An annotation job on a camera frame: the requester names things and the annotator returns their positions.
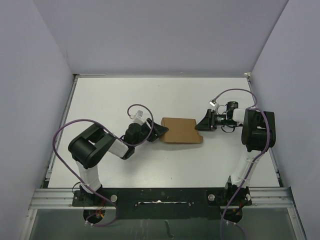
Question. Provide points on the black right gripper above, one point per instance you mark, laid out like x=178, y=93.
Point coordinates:
x=208, y=122

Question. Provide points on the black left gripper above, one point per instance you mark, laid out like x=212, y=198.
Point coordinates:
x=157, y=131

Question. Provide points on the brown cardboard box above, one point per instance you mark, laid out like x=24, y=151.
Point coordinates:
x=180, y=131

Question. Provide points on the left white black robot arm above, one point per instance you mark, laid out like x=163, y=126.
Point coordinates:
x=91, y=145

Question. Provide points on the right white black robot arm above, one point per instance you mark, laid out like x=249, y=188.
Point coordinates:
x=258, y=135

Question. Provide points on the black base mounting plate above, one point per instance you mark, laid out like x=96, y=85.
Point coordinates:
x=163, y=203

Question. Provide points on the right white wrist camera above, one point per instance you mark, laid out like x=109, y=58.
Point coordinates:
x=214, y=104

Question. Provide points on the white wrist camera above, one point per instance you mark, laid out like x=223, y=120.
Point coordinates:
x=137, y=118
x=214, y=104

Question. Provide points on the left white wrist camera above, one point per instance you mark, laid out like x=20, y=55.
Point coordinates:
x=137, y=118

